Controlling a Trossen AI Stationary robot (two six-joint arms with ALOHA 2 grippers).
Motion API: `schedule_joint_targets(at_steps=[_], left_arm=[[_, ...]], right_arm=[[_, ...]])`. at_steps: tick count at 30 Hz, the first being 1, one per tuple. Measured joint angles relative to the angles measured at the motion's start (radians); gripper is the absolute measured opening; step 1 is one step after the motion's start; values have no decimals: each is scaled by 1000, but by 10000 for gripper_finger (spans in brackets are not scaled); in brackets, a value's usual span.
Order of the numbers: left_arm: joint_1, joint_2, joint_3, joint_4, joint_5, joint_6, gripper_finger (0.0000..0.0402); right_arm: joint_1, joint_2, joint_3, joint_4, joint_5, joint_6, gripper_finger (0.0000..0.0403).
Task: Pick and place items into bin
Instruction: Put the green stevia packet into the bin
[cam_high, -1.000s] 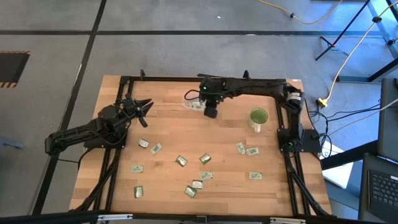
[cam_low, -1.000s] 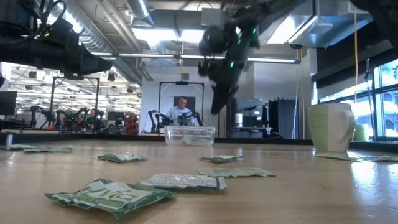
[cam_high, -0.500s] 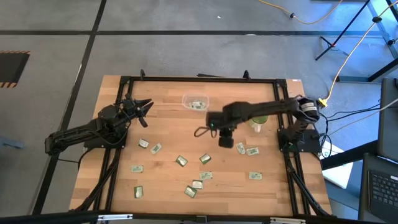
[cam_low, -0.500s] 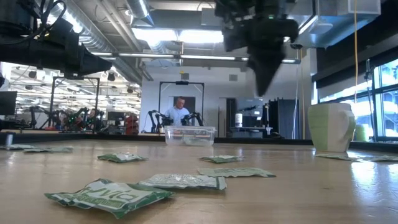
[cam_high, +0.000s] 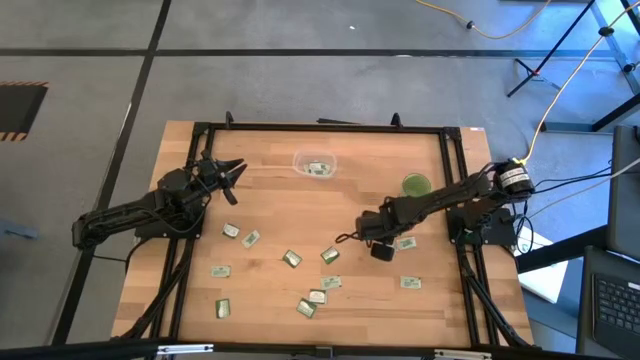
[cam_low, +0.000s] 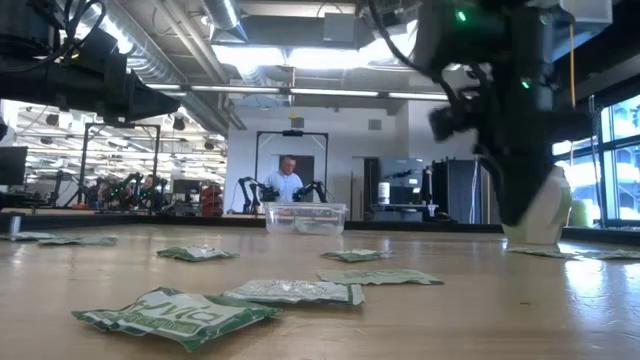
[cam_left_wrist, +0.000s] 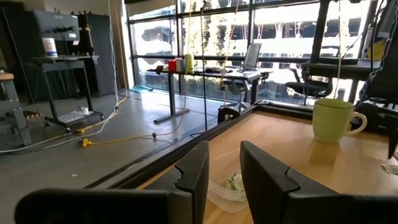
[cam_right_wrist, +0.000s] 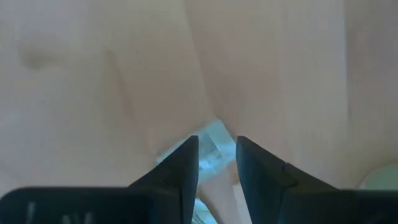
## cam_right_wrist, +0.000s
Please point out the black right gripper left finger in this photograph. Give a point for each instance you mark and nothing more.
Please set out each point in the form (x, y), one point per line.
(174, 186)

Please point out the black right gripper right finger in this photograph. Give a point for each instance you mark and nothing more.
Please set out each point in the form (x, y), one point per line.
(264, 186)

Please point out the green white ceramic mug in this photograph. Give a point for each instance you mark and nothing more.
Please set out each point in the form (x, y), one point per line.
(382, 179)

